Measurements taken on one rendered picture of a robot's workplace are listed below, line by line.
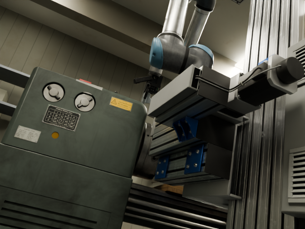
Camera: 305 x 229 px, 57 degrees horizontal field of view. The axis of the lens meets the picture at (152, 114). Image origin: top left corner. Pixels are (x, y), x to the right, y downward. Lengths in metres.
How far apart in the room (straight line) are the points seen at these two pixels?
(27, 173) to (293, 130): 1.02
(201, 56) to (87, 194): 0.75
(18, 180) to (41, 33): 4.17
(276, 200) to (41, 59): 4.60
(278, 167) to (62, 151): 0.89
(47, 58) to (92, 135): 3.82
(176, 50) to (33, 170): 0.78
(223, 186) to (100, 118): 0.71
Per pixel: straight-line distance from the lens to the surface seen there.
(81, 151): 1.32
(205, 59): 1.15
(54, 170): 1.31
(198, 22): 1.49
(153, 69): 1.66
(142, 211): 1.44
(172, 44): 1.14
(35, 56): 5.08
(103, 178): 1.31
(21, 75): 4.24
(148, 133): 1.51
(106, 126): 1.36
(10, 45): 5.15
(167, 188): 1.47
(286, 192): 0.74
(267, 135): 0.90
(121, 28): 4.09
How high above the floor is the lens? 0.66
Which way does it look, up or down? 22 degrees up
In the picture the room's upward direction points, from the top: 13 degrees clockwise
